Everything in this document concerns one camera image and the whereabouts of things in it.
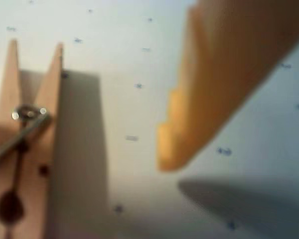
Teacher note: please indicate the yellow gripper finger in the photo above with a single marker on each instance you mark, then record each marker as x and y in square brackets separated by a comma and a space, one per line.
[214, 74]

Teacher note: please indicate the wooden clothespin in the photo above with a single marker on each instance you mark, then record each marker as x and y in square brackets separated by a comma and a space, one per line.
[7, 99]

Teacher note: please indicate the white dotted paper sheet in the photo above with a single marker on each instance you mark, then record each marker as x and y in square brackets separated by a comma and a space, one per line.
[139, 112]

